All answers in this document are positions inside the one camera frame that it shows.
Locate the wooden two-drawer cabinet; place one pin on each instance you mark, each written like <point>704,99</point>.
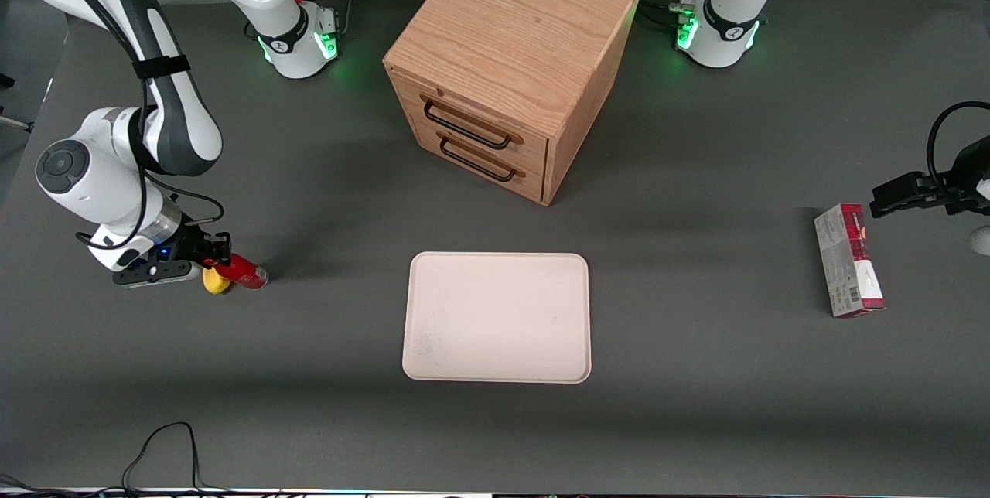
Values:
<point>514,42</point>

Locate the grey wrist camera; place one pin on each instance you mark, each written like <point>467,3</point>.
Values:
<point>155,274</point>
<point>982,240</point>

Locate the red coke bottle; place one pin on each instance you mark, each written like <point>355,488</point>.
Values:
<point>247,272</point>

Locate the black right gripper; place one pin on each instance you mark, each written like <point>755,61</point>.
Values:
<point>191,241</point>

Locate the grey and red carton box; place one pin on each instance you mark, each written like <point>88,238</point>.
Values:
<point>847,262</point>

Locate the beige rectangular tray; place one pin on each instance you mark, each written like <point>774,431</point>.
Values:
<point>496,318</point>

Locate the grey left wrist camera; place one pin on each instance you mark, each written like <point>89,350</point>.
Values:
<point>982,240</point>

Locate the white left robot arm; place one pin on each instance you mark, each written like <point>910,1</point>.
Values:
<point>731,11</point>

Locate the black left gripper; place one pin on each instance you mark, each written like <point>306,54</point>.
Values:
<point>961,182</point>

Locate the yellow lemon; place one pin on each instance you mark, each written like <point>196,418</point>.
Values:
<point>216,284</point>

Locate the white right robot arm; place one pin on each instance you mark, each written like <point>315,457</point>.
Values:
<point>166,104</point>

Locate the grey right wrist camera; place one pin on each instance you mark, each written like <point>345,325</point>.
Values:
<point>155,274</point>

